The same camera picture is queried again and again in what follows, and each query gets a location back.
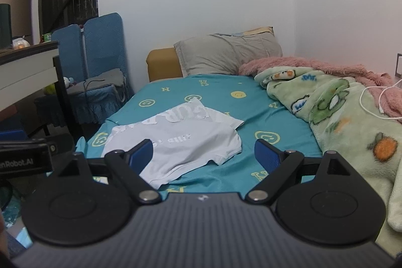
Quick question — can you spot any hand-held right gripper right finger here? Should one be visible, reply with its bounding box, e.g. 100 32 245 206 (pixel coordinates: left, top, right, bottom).
245 139 350 204

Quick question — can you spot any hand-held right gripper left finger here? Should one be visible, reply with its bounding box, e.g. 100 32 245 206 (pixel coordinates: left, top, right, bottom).
58 139 162 205

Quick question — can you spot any white t-shirt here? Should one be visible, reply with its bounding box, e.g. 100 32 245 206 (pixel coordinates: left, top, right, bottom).
101 98 245 190

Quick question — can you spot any teal printed bed sheet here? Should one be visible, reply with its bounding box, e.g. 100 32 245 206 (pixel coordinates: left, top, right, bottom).
75 73 324 197

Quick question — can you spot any yellow-green plush toy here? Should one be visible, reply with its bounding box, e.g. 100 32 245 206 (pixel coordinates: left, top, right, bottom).
43 83 60 96

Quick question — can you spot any grey cloth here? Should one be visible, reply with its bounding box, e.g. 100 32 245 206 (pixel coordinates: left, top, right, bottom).
82 69 126 88

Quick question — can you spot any white desk with dark top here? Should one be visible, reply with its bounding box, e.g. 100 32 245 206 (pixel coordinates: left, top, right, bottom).
0 40 85 144

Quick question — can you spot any green printed fleece blanket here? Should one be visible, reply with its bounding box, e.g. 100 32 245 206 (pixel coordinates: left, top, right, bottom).
254 66 402 232

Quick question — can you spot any mustard yellow headboard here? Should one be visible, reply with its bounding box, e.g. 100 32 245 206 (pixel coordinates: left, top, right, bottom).
146 47 183 83

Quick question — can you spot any grey pillow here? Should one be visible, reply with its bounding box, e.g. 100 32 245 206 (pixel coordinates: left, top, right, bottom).
174 32 283 78

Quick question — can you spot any pink fluffy blanket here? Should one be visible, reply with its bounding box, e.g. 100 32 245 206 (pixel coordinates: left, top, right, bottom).
239 56 402 121

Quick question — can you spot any blue folding chair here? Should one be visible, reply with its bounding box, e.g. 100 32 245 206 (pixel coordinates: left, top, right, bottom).
34 12 135 127

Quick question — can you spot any tan pillow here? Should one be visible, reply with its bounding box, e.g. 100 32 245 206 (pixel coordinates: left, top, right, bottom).
232 26 274 37

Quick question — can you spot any dark green cup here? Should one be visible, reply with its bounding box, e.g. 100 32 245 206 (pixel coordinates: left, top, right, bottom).
0 3 13 49

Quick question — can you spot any cardboard box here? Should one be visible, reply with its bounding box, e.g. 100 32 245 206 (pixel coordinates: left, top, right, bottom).
0 0 34 37

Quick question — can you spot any white charging cable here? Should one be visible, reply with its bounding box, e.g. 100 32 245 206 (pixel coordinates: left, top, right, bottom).
360 76 402 123

